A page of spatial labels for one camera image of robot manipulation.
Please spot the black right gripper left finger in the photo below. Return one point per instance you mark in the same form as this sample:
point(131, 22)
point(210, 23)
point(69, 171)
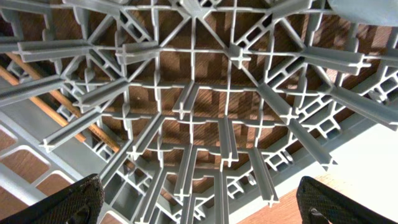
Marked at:
point(80, 202)

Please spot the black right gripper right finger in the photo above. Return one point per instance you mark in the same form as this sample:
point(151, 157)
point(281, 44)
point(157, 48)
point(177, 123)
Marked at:
point(318, 203)

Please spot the wooden chopstick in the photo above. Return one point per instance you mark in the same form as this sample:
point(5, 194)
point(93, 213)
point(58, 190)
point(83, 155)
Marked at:
point(95, 129)
point(36, 100)

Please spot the white small bowl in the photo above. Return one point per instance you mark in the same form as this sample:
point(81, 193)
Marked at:
point(369, 12)

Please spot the grey dishwasher rack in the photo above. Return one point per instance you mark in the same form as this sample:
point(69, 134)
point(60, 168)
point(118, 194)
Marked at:
point(220, 107)

